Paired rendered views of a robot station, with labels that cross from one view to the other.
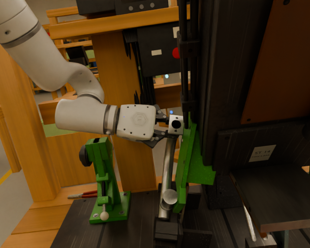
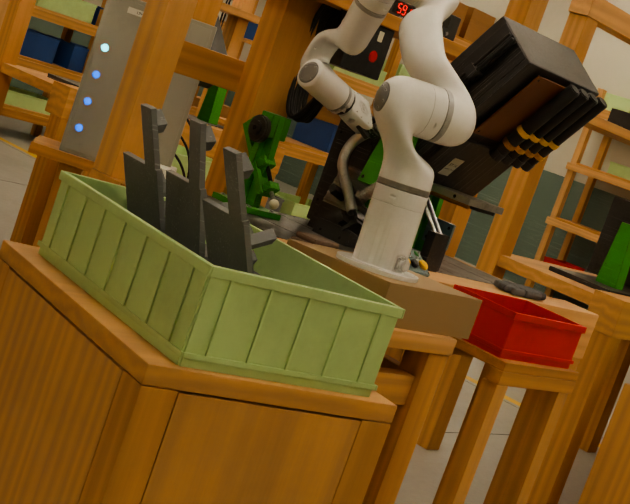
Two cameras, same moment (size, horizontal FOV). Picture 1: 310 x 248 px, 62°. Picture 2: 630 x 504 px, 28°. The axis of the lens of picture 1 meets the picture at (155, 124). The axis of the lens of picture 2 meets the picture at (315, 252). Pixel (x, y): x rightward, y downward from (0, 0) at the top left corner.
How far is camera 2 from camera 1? 308 cm
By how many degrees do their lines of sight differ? 49
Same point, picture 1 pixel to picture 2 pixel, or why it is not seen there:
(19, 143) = (151, 80)
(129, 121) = (358, 106)
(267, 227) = (472, 202)
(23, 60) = (369, 27)
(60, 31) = not seen: outside the picture
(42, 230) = not seen: hidden behind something
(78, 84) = (323, 51)
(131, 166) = not seen: hidden behind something
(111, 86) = (280, 56)
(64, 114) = (327, 76)
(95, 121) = (343, 94)
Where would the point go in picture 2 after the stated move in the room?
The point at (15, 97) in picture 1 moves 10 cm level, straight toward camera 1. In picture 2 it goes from (185, 18) to (219, 30)
